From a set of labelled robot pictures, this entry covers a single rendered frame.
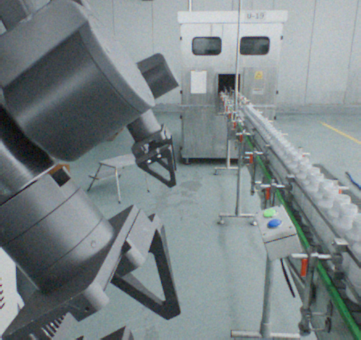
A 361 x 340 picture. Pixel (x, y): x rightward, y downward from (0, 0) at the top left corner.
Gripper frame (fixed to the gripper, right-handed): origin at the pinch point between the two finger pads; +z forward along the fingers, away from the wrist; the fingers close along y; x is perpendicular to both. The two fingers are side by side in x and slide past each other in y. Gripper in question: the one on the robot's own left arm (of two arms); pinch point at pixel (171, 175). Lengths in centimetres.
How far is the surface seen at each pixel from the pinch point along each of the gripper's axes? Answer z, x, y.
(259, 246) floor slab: 142, -2, 196
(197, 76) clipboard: 5, -31, 428
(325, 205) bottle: 32.7, -28.4, 21.1
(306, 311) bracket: 44.1, -10.9, 2.6
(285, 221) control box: 27.0, -16.6, 12.2
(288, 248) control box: 31.4, -14.2, 8.4
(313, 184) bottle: 32, -30, 34
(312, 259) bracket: 32.2, -17.2, 2.1
